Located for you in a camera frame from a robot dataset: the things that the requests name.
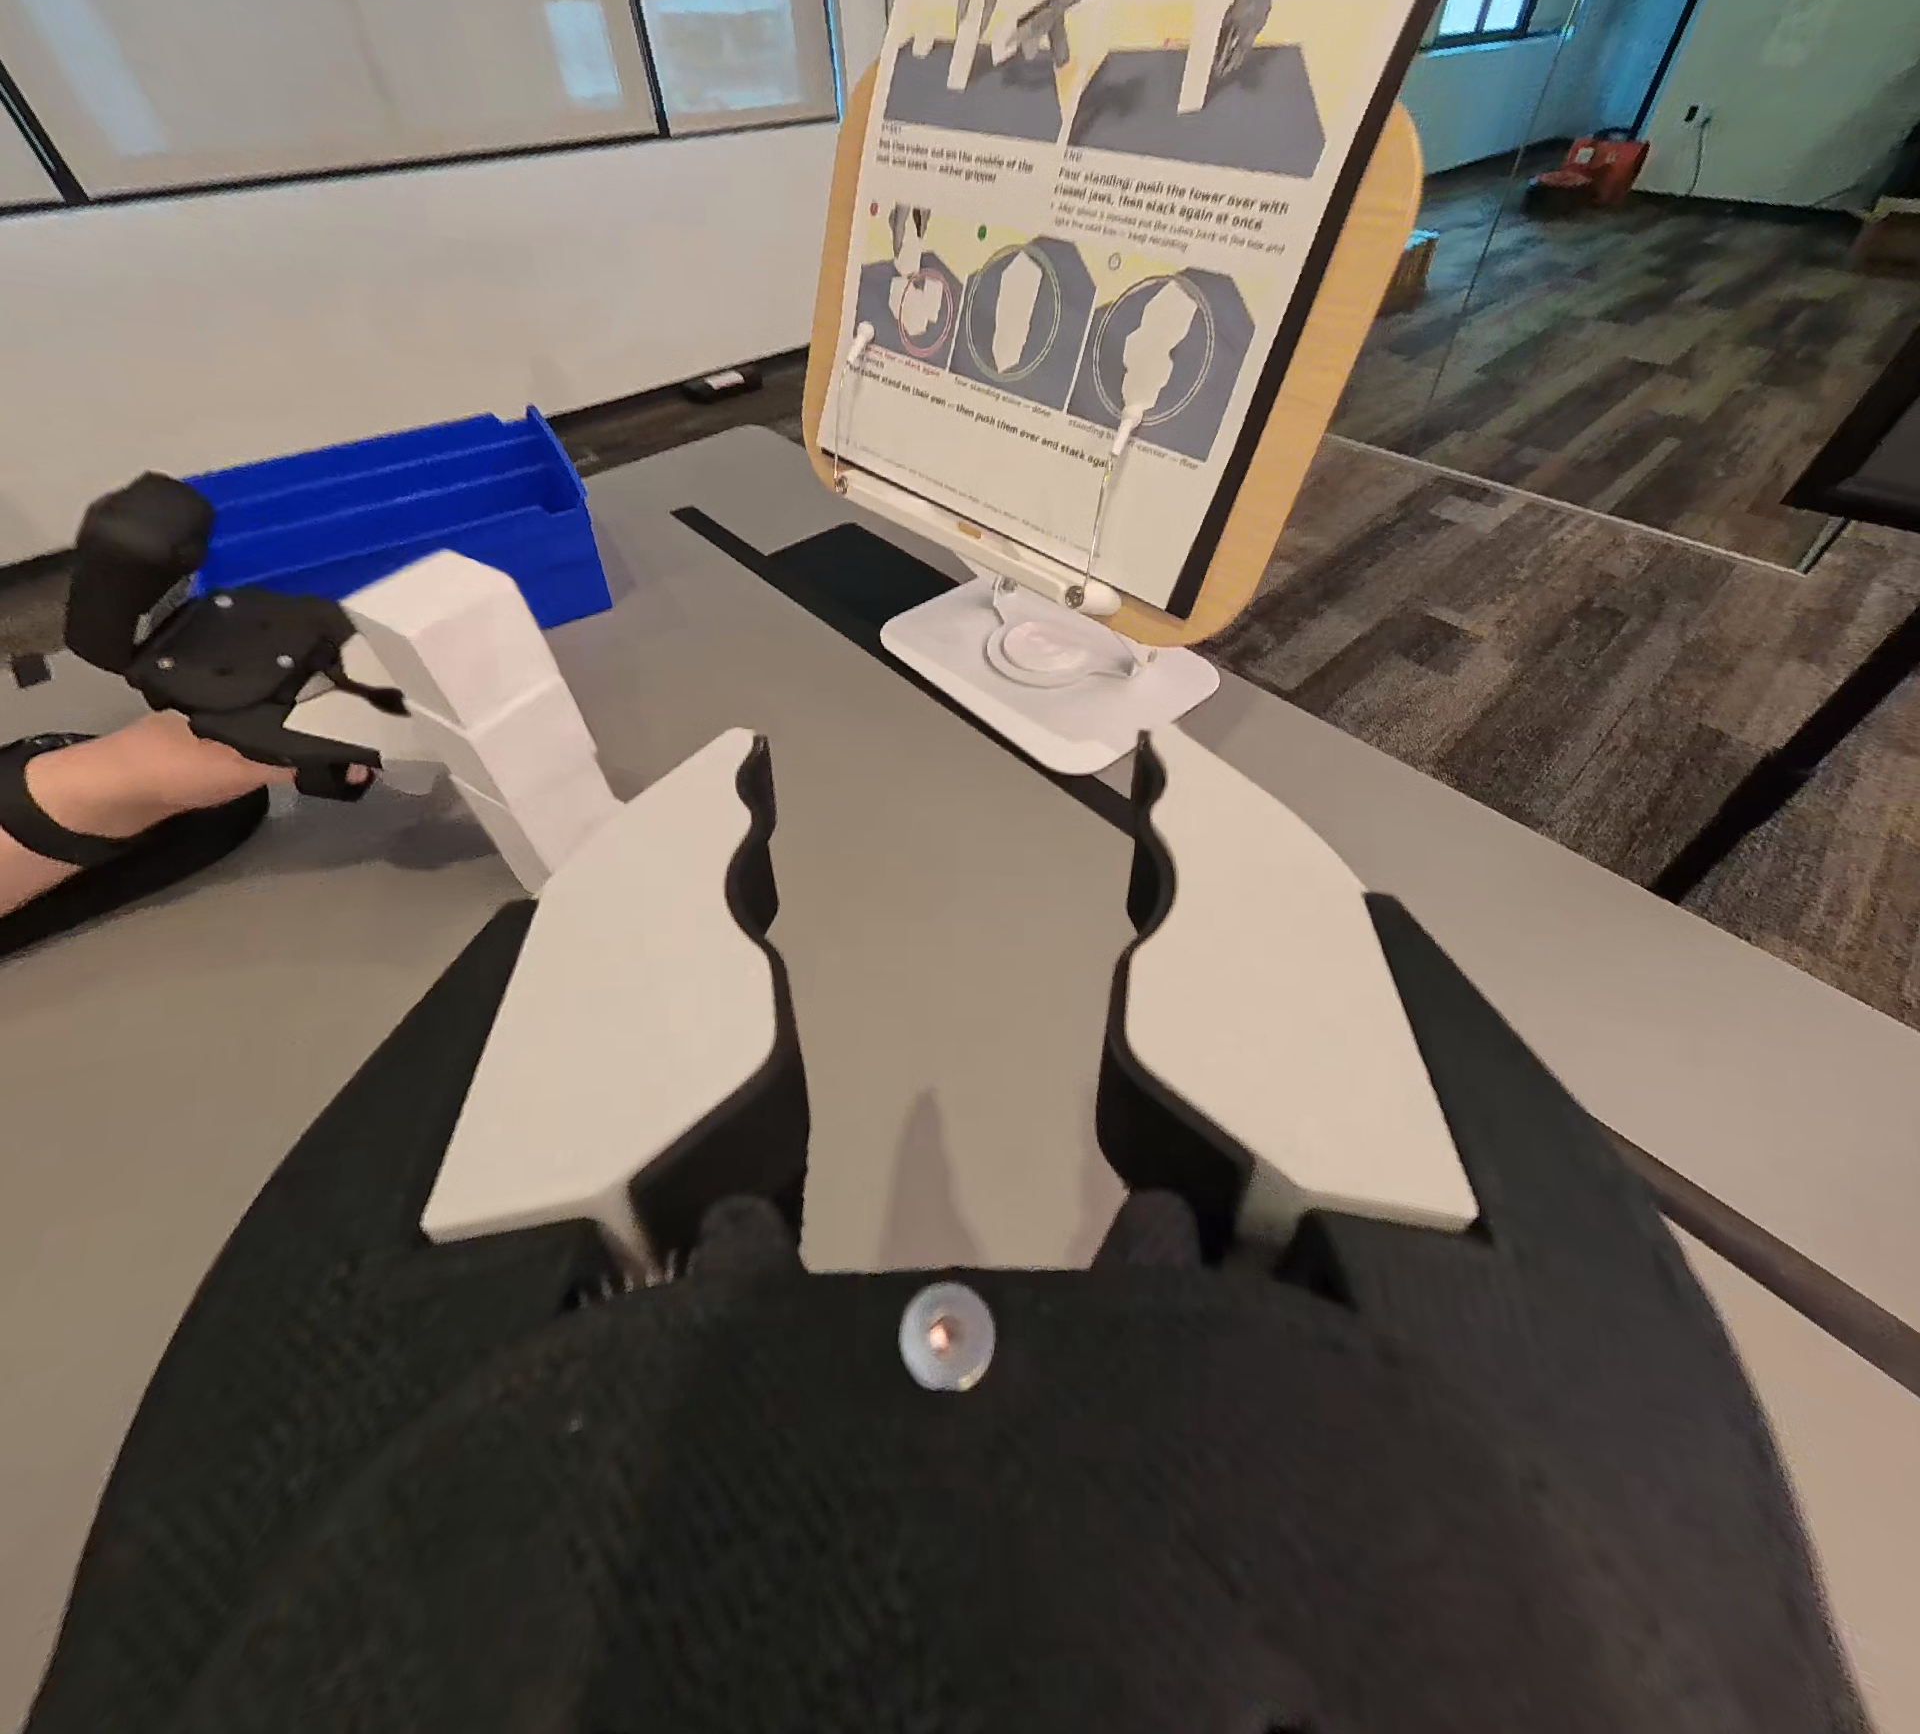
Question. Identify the black wrist band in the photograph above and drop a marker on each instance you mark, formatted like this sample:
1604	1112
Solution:
44	804

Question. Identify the blue plastic bin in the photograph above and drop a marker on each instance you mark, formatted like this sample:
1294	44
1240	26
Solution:
494	549

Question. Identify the black floor device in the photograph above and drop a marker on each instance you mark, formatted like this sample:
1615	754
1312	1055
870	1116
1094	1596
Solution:
729	385

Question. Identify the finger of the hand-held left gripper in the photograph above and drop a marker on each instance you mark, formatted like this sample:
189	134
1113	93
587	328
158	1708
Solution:
363	686
383	744

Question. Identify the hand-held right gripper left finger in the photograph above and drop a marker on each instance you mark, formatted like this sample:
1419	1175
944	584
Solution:
615	1015

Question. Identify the black side desk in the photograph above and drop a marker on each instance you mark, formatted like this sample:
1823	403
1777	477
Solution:
1874	459

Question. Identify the printed paper sheet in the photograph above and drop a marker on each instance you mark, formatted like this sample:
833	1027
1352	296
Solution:
1141	518

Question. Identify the red floor machine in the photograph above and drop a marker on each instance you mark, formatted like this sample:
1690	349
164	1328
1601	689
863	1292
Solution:
1590	175

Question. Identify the person's left hand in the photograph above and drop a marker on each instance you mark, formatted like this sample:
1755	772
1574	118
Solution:
181	775

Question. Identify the small cardboard box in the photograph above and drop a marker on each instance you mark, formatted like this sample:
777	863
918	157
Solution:
1410	272

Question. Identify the large cardboard box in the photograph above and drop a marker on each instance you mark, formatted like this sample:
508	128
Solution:
1890	234

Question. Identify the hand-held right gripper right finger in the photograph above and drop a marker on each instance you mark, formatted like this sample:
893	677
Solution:
1290	1029

